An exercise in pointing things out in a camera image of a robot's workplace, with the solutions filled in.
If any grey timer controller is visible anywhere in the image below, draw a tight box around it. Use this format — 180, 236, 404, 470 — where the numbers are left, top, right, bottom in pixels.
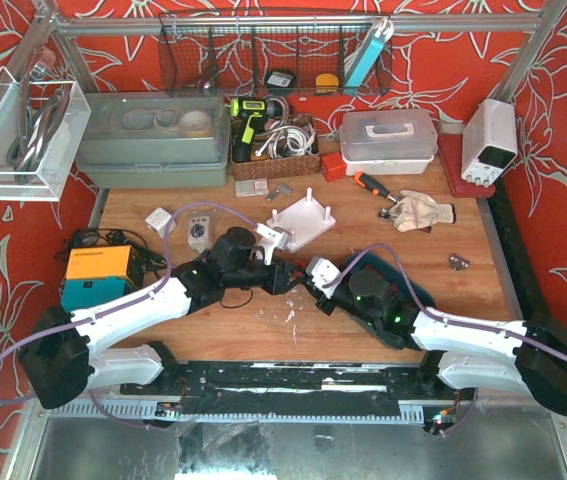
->
187, 215, 213, 253

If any beige work glove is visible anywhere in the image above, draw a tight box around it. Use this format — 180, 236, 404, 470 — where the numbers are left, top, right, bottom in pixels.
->
391, 190, 456, 232

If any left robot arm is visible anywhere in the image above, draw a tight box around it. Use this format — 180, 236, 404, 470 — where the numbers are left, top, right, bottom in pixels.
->
18, 227, 306, 410

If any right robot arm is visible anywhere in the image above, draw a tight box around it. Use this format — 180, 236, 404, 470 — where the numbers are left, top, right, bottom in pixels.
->
306, 259, 567, 417

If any teal plastic tray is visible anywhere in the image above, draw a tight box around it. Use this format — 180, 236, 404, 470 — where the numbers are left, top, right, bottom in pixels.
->
341, 253, 435, 351

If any white peg board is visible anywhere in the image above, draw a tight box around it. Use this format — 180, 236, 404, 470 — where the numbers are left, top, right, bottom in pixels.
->
266, 187, 336, 253

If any small card packet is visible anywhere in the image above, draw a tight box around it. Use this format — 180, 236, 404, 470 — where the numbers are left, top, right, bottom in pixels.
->
234, 179, 269, 198

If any white power adapter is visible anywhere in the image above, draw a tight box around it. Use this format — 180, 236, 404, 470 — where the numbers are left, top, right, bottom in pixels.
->
145, 207, 175, 238

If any small metal hardware pile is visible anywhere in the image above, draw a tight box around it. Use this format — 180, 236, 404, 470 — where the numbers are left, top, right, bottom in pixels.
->
449, 254, 470, 271

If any red small box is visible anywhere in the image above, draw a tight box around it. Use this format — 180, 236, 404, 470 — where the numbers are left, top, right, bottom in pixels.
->
320, 152, 347, 182

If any orange teal device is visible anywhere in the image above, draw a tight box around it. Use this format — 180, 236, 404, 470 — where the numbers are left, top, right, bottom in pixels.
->
61, 245, 144, 312

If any grey plastic toolbox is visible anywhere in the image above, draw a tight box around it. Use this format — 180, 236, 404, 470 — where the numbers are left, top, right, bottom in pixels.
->
76, 92, 231, 189

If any red book under supply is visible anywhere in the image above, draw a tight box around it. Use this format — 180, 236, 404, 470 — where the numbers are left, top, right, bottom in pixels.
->
436, 132, 497, 199

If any black tape measure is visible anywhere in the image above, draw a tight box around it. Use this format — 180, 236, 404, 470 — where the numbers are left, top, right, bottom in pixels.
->
264, 69, 297, 96

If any white power supply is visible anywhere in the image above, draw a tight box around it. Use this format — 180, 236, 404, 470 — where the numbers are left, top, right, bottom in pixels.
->
461, 99, 518, 188

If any yellow tape measure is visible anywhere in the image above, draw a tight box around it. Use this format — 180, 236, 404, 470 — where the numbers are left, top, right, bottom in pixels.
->
315, 73, 340, 96

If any clear acrylic bin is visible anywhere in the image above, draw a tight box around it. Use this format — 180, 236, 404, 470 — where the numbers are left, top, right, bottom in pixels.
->
0, 68, 91, 202

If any blue white case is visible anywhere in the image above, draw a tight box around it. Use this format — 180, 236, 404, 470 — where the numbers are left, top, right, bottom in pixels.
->
343, 17, 395, 95

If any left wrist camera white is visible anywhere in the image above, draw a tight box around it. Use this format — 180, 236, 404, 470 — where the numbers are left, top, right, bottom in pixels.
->
256, 223, 290, 265

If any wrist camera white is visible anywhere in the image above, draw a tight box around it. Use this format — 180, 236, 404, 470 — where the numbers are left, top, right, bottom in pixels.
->
306, 256, 341, 296
256, 223, 290, 265

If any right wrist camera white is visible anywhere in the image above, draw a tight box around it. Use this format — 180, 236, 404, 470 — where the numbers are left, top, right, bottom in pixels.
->
306, 256, 341, 296

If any grey metal bracket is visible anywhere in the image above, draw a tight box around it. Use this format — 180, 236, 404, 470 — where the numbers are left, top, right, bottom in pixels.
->
266, 183, 293, 202

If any orange handled screwdriver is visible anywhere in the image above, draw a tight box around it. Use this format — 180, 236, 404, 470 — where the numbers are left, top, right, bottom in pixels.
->
354, 171, 402, 204

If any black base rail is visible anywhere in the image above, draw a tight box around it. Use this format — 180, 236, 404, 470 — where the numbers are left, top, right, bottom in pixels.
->
119, 361, 474, 418

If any wicker basket with cables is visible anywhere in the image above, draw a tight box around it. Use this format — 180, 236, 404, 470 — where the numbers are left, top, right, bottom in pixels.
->
231, 114, 322, 182

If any white handled storage box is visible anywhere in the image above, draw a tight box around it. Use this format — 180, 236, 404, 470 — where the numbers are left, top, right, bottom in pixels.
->
339, 109, 438, 176

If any green cordless drill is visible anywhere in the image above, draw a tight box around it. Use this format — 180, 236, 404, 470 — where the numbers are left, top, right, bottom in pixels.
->
230, 97, 285, 163

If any black wire basket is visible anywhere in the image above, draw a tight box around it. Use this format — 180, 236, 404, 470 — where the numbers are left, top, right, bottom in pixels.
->
158, 8, 392, 97

